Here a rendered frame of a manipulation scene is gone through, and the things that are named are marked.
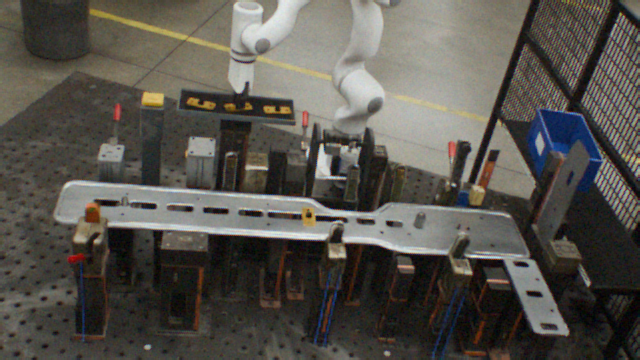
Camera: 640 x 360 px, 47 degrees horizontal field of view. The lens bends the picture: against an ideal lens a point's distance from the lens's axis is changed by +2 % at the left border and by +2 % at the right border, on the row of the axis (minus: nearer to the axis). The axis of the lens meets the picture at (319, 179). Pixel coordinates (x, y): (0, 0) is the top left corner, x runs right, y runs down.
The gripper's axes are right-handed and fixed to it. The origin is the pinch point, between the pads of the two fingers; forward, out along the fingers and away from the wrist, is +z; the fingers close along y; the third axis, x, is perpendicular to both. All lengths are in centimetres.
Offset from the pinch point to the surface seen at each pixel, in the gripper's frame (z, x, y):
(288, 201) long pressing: 18.4, 7.3, 30.0
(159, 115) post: 6.5, -23.5, -5.5
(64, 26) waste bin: 95, -18, -253
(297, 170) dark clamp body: 12.9, 12.6, 22.5
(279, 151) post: 8.9, 8.2, 17.0
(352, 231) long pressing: 18, 21, 48
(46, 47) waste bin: 110, -29, -256
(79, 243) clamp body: 13, -55, 41
